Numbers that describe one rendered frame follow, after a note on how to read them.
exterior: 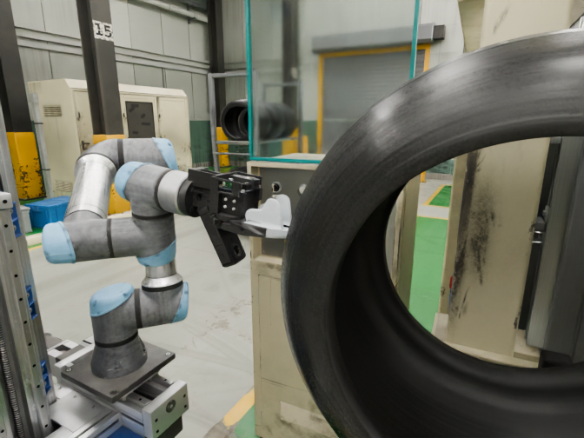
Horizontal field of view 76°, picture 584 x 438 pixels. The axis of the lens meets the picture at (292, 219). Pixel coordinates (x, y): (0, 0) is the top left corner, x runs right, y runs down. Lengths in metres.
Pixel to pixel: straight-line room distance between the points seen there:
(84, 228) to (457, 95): 0.62
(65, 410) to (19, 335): 0.29
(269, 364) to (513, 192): 1.14
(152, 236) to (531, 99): 0.60
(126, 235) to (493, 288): 0.71
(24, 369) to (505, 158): 1.18
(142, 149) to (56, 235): 0.40
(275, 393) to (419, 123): 1.43
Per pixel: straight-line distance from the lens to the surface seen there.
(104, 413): 1.28
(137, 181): 0.71
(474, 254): 0.83
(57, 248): 0.76
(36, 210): 6.04
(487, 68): 0.40
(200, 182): 0.63
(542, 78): 0.38
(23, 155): 8.32
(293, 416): 1.71
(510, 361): 0.90
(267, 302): 1.47
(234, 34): 12.46
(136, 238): 0.74
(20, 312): 1.12
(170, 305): 1.15
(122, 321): 1.16
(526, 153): 0.79
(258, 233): 0.57
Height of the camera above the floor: 1.41
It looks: 15 degrees down
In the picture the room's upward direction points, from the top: straight up
